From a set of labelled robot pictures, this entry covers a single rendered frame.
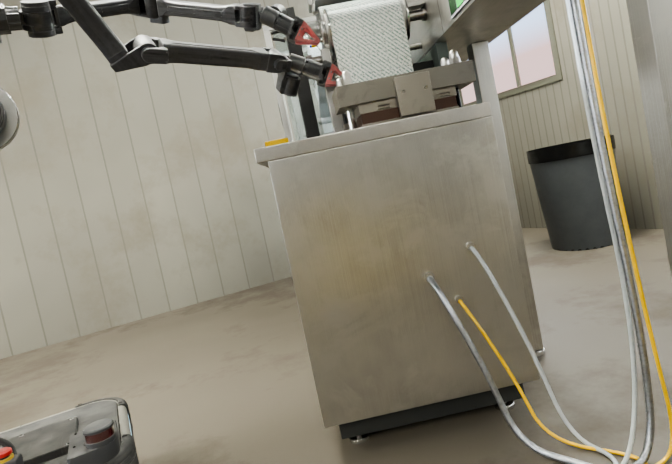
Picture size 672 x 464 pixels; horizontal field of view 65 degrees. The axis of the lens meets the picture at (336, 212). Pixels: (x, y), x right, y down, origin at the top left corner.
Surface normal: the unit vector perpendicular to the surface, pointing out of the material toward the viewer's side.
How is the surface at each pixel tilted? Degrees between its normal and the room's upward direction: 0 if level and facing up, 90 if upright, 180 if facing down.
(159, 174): 90
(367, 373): 90
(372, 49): 91
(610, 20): 90
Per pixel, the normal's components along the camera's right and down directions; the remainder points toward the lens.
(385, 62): 0.06, 0.07
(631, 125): -0.89, 0.21
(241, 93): 0.41, -0.02
